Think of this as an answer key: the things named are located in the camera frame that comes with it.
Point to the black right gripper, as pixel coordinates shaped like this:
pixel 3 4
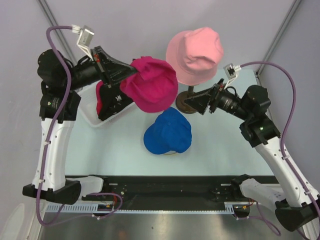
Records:
pixel 200 100

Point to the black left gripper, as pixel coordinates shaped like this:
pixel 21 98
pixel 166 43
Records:
pixel 112 70

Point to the black baseball cap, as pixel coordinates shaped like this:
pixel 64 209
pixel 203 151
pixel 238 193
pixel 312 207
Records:
pixel 110 101

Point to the beige mannequin head stand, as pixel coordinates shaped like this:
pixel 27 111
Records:
pixel 180 101

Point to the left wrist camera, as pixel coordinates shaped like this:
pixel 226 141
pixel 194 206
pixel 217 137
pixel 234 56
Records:
pixel 85 36

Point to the magenta hat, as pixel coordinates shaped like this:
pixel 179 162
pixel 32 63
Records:
pixel 154 87

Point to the aluminium frame post right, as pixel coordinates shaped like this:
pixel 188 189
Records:
pixel 282 29

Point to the aluminium frame post left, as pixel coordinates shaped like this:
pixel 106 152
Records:
pixel 64 46

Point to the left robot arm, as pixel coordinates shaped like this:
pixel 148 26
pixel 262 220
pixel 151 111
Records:
pixel 58 112

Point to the white cable duct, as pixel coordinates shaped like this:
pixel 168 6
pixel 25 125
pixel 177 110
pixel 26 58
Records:
pixel 104 208

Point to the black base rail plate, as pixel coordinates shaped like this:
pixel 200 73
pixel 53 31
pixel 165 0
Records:
pixel 174 191

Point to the gold wire sphere stand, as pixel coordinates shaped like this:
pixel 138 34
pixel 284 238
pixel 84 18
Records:
pixel 169 153

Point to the light pink bucket hat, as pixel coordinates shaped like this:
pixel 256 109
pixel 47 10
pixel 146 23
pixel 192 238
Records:
pixel 195 55

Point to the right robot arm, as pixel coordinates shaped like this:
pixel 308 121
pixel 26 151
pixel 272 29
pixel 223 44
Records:
pixel 294 206

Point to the blue baseball cap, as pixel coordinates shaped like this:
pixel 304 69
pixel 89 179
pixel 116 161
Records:
pixel 170 132

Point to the aluminium frame post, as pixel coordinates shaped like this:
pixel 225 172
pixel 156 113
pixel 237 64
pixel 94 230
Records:
pixel 64 46
pixel 282 29

